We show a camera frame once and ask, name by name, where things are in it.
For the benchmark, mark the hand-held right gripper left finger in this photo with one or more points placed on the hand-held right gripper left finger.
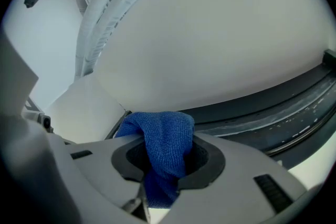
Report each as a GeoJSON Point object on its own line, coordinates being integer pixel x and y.
{"type": "Point", "coordinates": [99, 165]}

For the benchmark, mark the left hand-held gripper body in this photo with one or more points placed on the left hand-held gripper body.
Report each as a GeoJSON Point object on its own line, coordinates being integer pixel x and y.
{"type": "Point", "coordinates": [39, 115]}

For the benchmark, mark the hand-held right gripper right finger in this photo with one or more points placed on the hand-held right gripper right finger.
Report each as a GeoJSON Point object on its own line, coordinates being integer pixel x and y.
{"type": "Point", "coordinates": [236, 186]}

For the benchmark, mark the blue microfibre cloth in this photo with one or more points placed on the blue microfibre cloth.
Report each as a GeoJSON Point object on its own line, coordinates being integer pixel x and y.
{"type": "Point", "coordinates": [162, 144]}

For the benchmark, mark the white insulated ceiling pipe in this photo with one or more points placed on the white insulated ceiling pipe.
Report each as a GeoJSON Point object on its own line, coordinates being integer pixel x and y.
{"type": "Point", "coordinates": [88, 21]}
{"type": "Point", "coordinates": [113, 21]}

